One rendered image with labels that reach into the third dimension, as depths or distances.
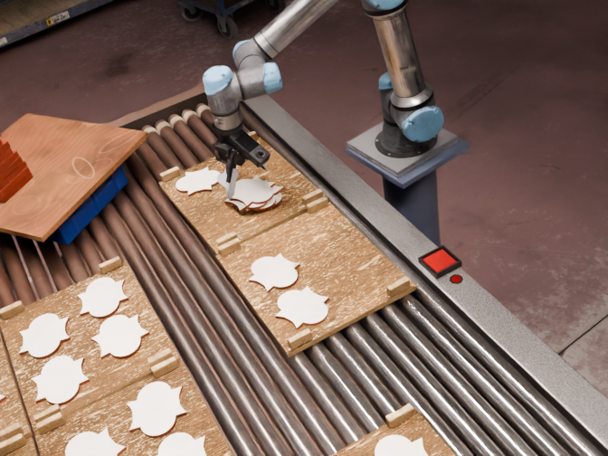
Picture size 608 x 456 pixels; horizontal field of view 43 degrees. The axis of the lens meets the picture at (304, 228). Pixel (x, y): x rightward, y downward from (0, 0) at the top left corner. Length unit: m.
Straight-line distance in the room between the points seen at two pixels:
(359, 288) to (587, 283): 1.50
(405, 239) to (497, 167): 1.78
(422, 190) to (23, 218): 1.17
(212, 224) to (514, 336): 0.87
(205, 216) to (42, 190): 0.48
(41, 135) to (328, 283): 1.13
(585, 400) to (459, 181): 2.13
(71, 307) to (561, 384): 1.19
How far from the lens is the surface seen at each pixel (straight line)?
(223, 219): 2.16
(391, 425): 1.61
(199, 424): 1.70
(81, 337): 1.98
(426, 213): 2.50
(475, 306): 1.85
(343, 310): 1.83
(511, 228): 3.43
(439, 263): 1.93
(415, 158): 2.33
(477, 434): 1.62
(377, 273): 1.91
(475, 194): 3.61
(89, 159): 2.39
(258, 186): 2.18
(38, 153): 2.52
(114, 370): 1.87
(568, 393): 1.70
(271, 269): 1.96
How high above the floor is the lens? 2.26
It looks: 40 degrees down
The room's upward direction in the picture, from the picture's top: 12 degrees counter-clockwise
